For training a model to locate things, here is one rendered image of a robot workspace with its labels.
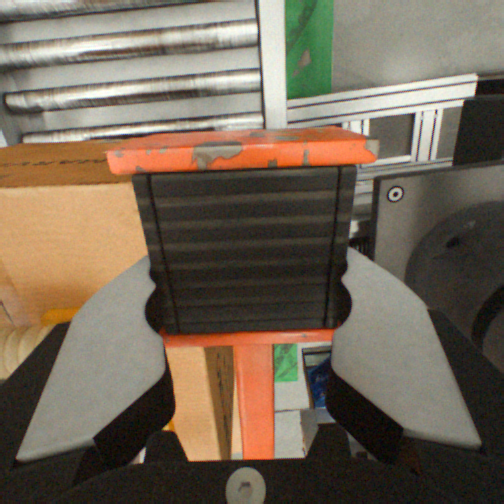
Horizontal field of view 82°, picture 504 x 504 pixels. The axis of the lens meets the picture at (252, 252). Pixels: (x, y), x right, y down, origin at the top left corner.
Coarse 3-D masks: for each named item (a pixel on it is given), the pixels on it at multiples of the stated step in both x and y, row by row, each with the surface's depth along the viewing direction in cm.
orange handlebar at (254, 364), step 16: (240, 352) 15; (256, 352) 15; (272, 352) 15; (240, 368) 15; (256, 368) 15; (272, 368) 16; (240, 384) 16; (256, 384) 16; (272, 384) 16; (240, 400) 17; (256, 400) 17; (272, 400) 17; (240, 416) 18; (256, 416) 17; (272, 416) 17; (256, 432) 18; (272, 432) 18; (256, 448) 19; (272, 448) 19
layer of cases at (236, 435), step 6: (234, 384) 114; (234, 390) 115; (234, 396) 117; (234, 402) 119; (234, 408) 121; (234, 414) 122; (234, 420) 124; (234, 426) 126; (234, 432) 128; (240, 432) 128; (234, 438) 130; (240, 438) 130; (234, 444) 133; (240, 444) 133; (234, 450) 135; (240, 450) 135
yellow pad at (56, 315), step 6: (48, 312) 30; (54, 312) 30; (60, 312) 30; (66, 312) 30; (72, 312) 30; (42, 318) 29; (48, 318) 29; (54, 318) 29; (60, 318) 29; (66, 318) 29; (42, 324) 29; (48, 324) 29; (168, 426) 37
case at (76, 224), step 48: (48, 144) 55; (96, 144) 52; (0, 192) 25; (48, 192) 25; (96, 192) 25; (0, 240) 27; (48, 240) 27; (96, 240) 27; (144, 240) 27; (0, 288) 29; (48, 288) 29; (96, 288) 30; (192, 384) 36; (192, 432) 41
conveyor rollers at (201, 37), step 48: (0, 0) 59; (48, 0) 59; (96, 0) 59; (144, 0) 60; (192, 0) 61; (0, 48) 63; (48, 48) 63; (96, 48) 63; (144, 48) 63; (192, 48) 64; (48, 96) 67; (96, 96) 67; (144, 96) 67; (192, 96) 68
